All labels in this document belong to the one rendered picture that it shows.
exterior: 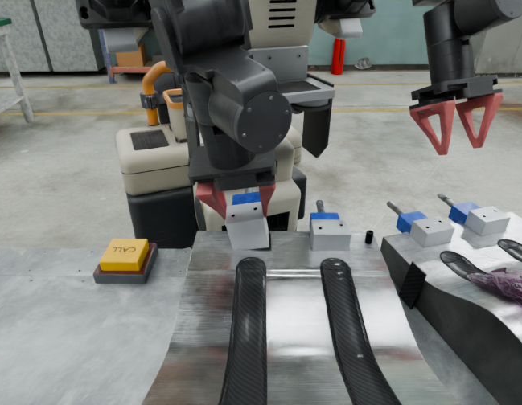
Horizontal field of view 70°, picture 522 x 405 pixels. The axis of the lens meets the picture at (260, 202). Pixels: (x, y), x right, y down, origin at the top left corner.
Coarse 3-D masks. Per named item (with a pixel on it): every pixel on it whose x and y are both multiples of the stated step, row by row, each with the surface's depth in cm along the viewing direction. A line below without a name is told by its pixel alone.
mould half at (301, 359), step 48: (288, 240) 53; (192, 288) 45; (288, 288) 45; (384, 288) 45; (192, 336) 40; (288, 336) 40; (384, 336) 40; (192, 384) 33; (288, 384) 33; (336, 384) 33; (432, 384) 33
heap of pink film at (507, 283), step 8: (488, 272) 48; (496, 272) 48; (504, 272) 47; (512, 272) 46; (520, 272) 46; (472, 280) 49; (480, 280) 49; (488, 280) 47; (496, 280) 46; (504, 280) 45; (512, 280) 44; (520, 280) 44; (488, 288) 46; (496, 288) 45; (504, 288) 44; (512, 288) 43; (520, 288) 43; (512, 296) 42; (520, 296) 41; (520, 304) 42
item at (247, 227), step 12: (252, 192) 54; (240, 204) 50; (252, 204) 50; (228, 216) 49; (240, 216) 49; (252, 216) 48; (264, 216) 49; (228, 228) 49; (240, 228) 49; (252, 228) 49; (264, 228) 49; (240, 240) 50; (252, 240) 50; (264, 240) 50
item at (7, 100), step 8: (0, 24) 307; (8, 24) 322; (0, 32) 310; (8, 32) 321; (0, 40) 322; (8, 40) 326; (8, 48) 326; (8, 56) 329; (8, 64) 332; (16, 64) 337; (16, 72) 336; (16, 80) 339; (16, 88) 343; (24, 88) 348; (0, 96) 344; (8, 96) 344; (16, 96) 344; (24, 96) 348; (0, 104) 322; (8, 104) 322; (24, 104) 351; (0, 112) 308; (24, 112) 355; (32, 112) 361; (32, 120) 360
